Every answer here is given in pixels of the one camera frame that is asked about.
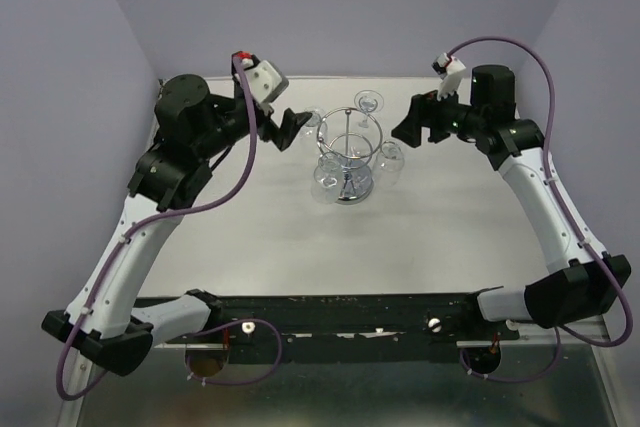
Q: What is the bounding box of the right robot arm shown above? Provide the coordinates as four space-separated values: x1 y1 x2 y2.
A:
391 55 631 339

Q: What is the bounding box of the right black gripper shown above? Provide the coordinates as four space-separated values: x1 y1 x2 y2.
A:
391 82 486 147

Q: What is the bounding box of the back left wine glass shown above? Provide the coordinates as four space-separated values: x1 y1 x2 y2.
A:
299 106 327 142

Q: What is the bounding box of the purple cable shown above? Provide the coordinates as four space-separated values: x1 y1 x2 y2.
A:
447 36 632 383
54 59 285 401

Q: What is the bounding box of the chrome wine glass rack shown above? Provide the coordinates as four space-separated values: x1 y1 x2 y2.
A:
315 107 384 206

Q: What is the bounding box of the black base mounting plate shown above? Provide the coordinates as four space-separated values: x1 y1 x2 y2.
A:
168 293 519 364

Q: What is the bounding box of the clear wine glass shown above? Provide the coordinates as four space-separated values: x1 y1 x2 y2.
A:
311 153 342 204

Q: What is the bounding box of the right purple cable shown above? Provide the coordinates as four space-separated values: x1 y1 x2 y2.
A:
447 36 632 383

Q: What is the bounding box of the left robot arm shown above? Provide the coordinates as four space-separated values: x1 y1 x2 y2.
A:
42 74 251 376

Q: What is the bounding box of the right hanging wine glass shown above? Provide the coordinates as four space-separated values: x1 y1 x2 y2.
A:
373 141 405 188

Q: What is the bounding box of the aluminium rail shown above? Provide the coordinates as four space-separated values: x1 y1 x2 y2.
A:
456 331 581 348

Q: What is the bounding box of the back upright wine glass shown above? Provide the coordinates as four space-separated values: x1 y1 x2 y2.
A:
354 90 384 129

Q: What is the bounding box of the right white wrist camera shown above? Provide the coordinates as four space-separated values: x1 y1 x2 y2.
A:
432 53 467 100

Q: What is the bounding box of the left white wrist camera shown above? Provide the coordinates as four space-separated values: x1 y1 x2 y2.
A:
233 51 289 105

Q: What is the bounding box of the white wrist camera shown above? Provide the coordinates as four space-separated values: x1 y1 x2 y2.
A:
233 51 289 105
432 53 467 100

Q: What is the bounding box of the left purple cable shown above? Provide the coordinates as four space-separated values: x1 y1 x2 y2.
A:
54 59 285 401

